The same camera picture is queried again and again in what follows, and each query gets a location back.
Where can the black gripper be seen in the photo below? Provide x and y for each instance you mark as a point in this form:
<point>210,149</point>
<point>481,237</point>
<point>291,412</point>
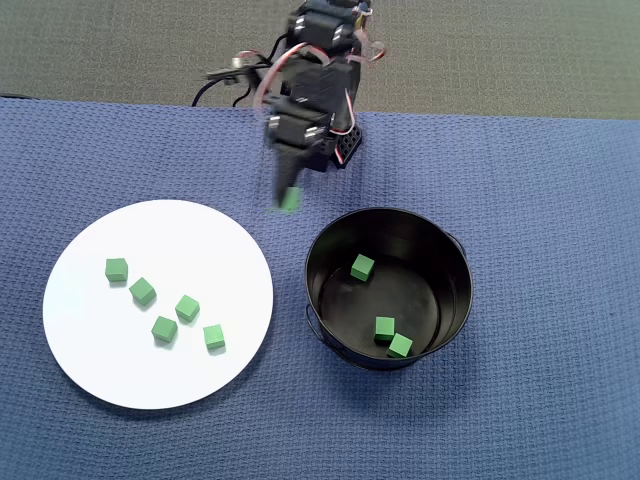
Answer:
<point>296,131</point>

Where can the green cube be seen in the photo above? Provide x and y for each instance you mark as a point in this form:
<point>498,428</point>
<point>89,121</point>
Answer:
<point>214,337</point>
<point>400,346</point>
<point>291,200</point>
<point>164,329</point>
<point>384,328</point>
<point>362,267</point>
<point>187,308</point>
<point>142,291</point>
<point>116,270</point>

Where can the black honeycomb robot base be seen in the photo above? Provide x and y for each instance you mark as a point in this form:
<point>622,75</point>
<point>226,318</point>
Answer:
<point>351,142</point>

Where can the white round plate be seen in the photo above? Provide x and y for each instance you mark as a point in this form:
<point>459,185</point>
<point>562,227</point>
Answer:
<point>100,360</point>

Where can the black metal bucket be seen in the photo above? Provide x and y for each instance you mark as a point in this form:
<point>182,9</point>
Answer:
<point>340,310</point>

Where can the blue waffle cloth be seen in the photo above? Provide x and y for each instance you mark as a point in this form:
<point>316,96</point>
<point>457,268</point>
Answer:
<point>525,300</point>

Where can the small wrist camera board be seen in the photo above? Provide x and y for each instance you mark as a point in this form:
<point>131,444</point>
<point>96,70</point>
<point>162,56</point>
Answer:
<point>241,62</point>

